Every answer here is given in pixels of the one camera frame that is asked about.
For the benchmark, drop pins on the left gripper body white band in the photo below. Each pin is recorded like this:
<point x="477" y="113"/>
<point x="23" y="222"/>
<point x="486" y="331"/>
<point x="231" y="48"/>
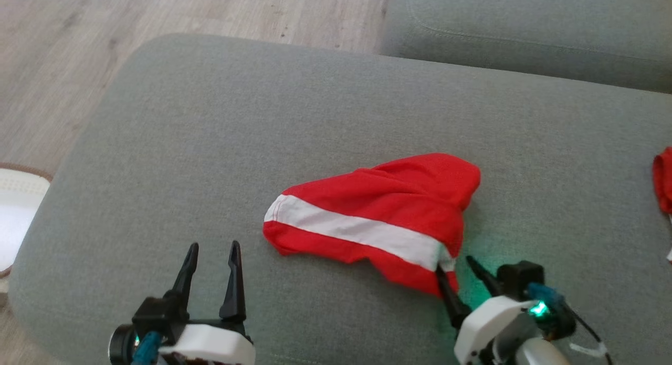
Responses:
<point x="210" y="346"/>

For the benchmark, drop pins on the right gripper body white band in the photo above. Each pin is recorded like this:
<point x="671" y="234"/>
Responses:
<point x="488" y="320"/>

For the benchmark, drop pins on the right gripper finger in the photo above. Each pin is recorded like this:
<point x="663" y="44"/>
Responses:
<point x="455" y="307"/>
<point x="485" y="278"/>

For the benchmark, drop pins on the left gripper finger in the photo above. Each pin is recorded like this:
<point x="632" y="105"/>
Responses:
<point x="234" y="291"/>
<point x="187" y="275"/>

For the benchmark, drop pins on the red shorts with white stripe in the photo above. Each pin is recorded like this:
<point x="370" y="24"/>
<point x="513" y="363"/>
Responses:
<point x="394" y="197"/>

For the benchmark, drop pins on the red white basketball jersey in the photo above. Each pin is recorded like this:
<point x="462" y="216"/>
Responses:
<point x="664" y="181"/>

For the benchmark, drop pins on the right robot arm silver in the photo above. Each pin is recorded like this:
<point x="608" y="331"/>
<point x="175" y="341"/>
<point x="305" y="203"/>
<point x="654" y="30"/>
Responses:
<point x="535" y="352"/>

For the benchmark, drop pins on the large grey sofa seat cushion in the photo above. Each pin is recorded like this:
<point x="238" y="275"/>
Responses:
<point x="210" y="170"/>

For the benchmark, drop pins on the white basket with brown rim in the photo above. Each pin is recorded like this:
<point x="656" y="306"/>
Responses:
<point x="18" y="218"/>

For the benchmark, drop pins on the small grey sofa cushion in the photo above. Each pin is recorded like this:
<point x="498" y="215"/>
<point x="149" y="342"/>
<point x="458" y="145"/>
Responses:
<point x="525" y="18"/>

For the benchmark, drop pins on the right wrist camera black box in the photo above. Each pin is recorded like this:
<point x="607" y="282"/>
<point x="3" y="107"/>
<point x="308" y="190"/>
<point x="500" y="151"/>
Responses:
<point x="520" y="278"/>

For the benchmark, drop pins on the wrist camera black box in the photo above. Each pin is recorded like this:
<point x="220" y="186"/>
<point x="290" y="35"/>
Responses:
<point x="520" y="278"/>
<point x="157" y="315"/>

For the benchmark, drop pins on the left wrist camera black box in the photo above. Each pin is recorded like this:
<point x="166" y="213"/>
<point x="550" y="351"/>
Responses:
<point x="157" y="315"/>

